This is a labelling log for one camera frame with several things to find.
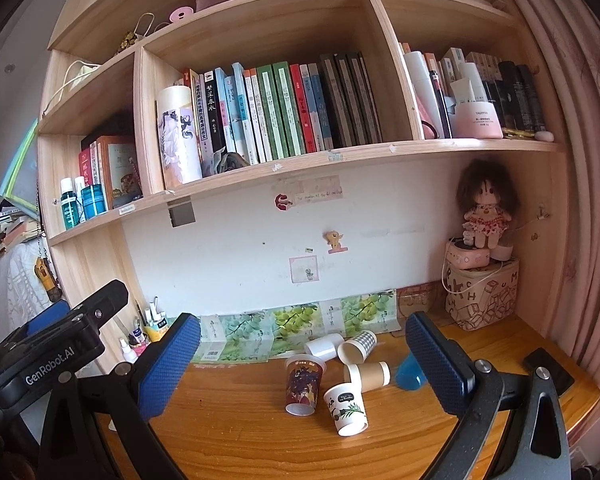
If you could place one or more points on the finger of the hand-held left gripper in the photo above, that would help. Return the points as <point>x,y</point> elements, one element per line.
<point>102,302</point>

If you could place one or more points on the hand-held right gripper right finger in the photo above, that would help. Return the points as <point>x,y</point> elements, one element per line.
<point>439,366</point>

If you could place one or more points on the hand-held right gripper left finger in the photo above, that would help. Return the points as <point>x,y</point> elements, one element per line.
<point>171,365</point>

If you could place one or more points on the blue plastic cup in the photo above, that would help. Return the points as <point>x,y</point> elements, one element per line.
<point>409,376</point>

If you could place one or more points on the brown paper cup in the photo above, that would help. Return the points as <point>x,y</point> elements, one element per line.
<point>369,375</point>

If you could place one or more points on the checkered paper cup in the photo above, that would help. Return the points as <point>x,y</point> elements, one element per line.
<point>358,347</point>

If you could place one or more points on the white panda print cup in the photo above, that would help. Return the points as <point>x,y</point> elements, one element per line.
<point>346,407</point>

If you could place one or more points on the plain white cup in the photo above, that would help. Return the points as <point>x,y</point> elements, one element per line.
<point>324,346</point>

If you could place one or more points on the purple print cup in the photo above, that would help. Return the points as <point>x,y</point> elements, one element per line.
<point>304,382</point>

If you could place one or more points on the row of upright books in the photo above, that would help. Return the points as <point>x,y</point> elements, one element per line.
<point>290,110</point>

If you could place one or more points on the yellow pen holder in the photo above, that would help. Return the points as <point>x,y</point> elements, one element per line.
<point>156,329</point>

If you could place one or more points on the small white spray bottle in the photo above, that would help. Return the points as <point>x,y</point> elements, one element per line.
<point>128,351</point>

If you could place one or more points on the hanging wooden charm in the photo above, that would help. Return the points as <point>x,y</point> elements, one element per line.
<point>44,274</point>

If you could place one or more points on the brown patterned box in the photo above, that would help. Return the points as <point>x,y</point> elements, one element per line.
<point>420,301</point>

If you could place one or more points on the printed beige storage box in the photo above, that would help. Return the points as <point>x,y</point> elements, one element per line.
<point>482,297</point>

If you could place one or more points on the teal ribbed jar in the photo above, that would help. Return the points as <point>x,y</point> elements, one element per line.
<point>94,200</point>

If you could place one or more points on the teal bottle white cap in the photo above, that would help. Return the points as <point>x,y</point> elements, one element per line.
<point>69,204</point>

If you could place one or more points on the black phone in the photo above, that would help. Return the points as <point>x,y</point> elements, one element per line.
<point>550,366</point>

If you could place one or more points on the pink music box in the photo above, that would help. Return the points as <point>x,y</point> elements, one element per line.
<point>467,256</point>

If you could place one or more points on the red and brown books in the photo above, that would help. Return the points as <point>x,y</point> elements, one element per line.
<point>112,170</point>

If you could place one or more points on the green leaf-print boxes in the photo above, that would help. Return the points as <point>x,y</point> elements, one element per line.
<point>300,322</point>

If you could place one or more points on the green framed picture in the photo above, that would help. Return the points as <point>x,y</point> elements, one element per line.
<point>22,165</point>

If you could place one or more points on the yellow duck sticker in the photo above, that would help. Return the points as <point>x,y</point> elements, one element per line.
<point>335,241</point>

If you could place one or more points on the pink square sticker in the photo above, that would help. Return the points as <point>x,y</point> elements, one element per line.
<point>303,269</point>

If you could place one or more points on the brown haired plush doll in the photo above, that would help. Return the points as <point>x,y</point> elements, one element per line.
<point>486,205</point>

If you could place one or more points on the white printed thermos bottle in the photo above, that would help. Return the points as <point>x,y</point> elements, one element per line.
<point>180,135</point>

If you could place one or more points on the red mushroom sticker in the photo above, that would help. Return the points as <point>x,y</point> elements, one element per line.
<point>281,202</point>

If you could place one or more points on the pink cream jar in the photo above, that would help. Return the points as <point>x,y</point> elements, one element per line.
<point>478,120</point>

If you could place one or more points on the pink curtain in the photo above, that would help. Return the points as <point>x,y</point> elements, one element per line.
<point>580,160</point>

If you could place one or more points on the white cosmetic tube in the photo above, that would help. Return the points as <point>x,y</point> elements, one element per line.
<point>467,89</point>

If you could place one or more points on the wooden bookshelf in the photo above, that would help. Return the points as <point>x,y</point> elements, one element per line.
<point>300,20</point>

